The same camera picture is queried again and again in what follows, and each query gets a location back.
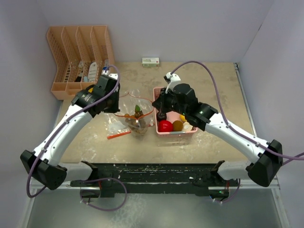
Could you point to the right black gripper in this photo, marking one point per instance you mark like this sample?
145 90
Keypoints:
161 104

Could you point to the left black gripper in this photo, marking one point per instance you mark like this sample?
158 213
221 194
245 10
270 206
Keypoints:
115 108

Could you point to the clear zip top bag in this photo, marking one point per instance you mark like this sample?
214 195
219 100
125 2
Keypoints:
117 126

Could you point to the brown longan bunch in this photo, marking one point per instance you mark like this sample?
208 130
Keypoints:
136 122

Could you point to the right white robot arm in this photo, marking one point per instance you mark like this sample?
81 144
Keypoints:
264 159

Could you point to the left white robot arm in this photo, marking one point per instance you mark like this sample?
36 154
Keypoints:
43 163

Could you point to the white blue box in organizer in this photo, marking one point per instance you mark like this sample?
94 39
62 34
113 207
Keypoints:
105 66

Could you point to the dark purple mangosteen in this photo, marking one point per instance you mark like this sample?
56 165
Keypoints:
161 116

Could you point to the white tube in organizer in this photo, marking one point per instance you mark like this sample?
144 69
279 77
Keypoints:
92 72

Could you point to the pink plastic basket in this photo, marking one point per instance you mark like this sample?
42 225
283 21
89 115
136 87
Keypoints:
171 117

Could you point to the red apple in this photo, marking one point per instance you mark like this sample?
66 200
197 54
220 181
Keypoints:
165 126

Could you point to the yellow orange peach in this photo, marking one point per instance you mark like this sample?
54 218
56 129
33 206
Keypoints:
183 119

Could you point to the brown kiwi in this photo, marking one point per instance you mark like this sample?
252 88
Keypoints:
177 126

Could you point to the black white item in organizer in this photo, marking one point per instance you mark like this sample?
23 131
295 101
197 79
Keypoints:
79 72

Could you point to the white mushroom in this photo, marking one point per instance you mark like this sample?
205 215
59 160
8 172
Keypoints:
187 127

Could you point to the orange file organizer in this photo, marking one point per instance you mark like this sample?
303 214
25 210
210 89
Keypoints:
72 44

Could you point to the small green white box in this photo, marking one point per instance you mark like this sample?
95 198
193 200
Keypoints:
150 62

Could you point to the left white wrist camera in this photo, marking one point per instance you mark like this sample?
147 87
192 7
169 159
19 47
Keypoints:
111 73

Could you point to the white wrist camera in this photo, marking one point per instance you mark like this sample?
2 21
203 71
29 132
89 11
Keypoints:
172 80
111 73

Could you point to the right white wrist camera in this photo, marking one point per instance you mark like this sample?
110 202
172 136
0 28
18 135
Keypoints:
172 80

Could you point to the black metal base frame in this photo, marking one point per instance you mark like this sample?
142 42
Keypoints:
157 178

